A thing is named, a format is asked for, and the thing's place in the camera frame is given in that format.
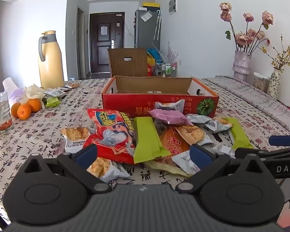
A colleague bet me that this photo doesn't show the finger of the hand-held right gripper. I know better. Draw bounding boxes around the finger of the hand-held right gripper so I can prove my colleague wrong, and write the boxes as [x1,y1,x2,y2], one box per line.
[235,146,290,160]
[269,134,290,147]

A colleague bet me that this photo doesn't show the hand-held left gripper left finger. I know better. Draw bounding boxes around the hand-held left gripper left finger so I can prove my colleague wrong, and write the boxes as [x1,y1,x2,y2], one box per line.
[21,144,112,194]

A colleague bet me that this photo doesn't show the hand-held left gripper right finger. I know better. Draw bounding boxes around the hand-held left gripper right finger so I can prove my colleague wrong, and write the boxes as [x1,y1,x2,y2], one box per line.
[175,144,269,194]

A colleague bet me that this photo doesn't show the red chip bag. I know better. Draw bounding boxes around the red chip bag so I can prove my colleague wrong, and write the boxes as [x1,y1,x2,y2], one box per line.
[83,108,136,164]

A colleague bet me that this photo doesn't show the yellow striped snack packet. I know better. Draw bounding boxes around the yellow striped snack packet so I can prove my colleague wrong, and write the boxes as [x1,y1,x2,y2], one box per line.
[145,160,191,177]

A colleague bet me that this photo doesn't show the pink snack packet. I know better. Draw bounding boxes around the pink snack packet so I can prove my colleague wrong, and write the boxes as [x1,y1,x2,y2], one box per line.
[148,109,189,125]

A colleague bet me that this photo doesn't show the red cardboard box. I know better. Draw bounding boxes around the red cardboard box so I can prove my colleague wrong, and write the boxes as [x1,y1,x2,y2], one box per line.
[102,76,219,119]

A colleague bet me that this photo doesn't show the small white snack packet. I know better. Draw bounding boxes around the small white snack packet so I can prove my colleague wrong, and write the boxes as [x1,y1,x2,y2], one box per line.
[171,150,201,176]
[212,142,236,158]

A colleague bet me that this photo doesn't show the orange snack packet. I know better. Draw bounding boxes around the orange snack packet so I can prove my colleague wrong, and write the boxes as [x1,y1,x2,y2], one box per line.
[159,125,192,168]

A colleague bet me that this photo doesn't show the grey patterned cloth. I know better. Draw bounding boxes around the grey patterned cloth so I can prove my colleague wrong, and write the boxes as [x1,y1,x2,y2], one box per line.
[200,75,290,136]

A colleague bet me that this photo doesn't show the white cracker packet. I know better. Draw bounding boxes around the white cracker packet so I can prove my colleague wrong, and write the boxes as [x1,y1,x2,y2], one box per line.
[155,100,185,113]

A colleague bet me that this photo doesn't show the small floral vase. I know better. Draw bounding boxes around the small floral vase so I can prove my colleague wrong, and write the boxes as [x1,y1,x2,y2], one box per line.
[267,69,281,97]

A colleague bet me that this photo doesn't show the small green snack packet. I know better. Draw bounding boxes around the small green snack packet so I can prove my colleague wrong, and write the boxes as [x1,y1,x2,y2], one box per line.
[45,97,61,108]

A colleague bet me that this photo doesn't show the small cookie packet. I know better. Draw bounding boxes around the small cookie packet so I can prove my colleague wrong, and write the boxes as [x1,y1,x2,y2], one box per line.
[64,82,82,90]

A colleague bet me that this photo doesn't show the white crumpled plastic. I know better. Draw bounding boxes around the white crumpled plastic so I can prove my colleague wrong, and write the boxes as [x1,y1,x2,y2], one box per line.
[21,83,47,102]

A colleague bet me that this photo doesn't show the yellow flower branches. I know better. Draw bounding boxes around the yellow flower branches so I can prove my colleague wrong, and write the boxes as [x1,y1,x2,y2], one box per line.
[263,34,290,71]

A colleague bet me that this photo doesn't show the pink ribbed vase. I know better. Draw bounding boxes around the pink ribbed vase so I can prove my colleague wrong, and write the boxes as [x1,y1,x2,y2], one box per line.
[232,50,252,83]

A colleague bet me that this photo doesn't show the metal utility cart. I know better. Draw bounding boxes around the metal utility cart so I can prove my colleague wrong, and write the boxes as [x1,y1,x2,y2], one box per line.
[156,61,178,77]

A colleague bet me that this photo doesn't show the glass cup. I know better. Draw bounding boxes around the glass cup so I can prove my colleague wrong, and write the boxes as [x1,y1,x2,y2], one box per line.
[0,92,13,133]

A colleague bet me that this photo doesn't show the purple plastic bag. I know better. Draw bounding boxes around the purple plastic bag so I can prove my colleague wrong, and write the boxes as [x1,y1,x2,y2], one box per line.
[2,77,26,108]

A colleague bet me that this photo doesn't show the yellow thermos jug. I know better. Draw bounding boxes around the yellow thermos jug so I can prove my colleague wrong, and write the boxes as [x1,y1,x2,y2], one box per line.
[38,30,65,89]

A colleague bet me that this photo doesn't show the red and yellow bag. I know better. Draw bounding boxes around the red and yellow bag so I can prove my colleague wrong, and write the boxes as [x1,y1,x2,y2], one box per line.
[147,56,156,77]

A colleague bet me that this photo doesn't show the brown cardboard box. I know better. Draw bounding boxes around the brown cardboard box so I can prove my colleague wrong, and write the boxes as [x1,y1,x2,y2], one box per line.
[108,48,148,77]

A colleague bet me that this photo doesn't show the dark brown door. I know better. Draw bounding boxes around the dark brown door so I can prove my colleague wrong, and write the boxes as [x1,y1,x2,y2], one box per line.
[90,13,125,74]

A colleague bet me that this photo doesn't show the purple dried flowers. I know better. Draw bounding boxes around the purple dried flowers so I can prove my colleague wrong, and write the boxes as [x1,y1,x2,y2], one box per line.
[160,41,180,64]

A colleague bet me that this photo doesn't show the dried pink roses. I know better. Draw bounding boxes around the dried pink roses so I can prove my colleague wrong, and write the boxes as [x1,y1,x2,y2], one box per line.
[219,2,274,54]

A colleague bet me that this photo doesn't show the blue plastic item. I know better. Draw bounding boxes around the blue plastic item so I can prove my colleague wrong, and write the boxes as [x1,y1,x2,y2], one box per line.
[147,48,164,61]

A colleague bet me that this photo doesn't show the grey fridge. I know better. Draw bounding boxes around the grey fridge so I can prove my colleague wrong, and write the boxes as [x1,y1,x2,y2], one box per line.
[134,9,161,51]

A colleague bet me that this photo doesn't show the white folded umbrella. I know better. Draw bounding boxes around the white folded umbrella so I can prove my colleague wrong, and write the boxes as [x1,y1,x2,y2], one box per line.
[154,10,162,40]

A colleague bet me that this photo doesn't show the white wall panel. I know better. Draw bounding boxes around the white wall panel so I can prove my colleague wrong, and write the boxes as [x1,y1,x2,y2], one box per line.
[168,0,178,14]

